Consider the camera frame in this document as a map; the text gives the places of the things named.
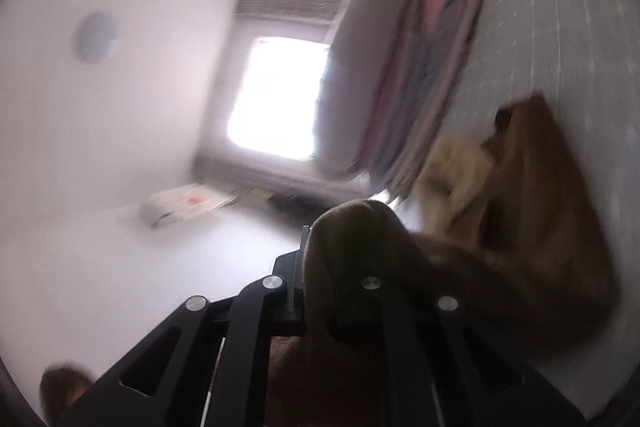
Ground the brown coat with cream collar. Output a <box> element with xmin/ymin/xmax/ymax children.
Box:
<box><xmin>266</xmin><ymin>94</ymin><xmax>618</xmax><ymax>426</ymax></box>

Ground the person's hand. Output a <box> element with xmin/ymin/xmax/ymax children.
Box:
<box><xmin>39</xmin><ymin>364</ymin><xmax>94</xmax><ymax>426</ymax></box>

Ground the bright window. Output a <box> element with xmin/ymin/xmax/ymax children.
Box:
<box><xmin>227</xmin><ymin>36</ymin><xmax>329</xmax><ymax>161</ymax></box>

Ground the grey pillow on quilts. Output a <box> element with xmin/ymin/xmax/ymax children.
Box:
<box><xmin>314</xmin><ymin>0</ymin><xmax>409</xmax><ymax>180</ymax></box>

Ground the stack of folded quilts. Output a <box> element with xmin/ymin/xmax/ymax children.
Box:
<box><xmin>359</xmin><ymin>0</ymin><xmax>484</xmax><ymax>198</ymax></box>

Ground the round ceiling lamp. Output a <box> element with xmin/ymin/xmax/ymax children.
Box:
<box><xmin>74</xmin><ymin>11</ymin><xmax>119</xmax><ymax>65</ymax></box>

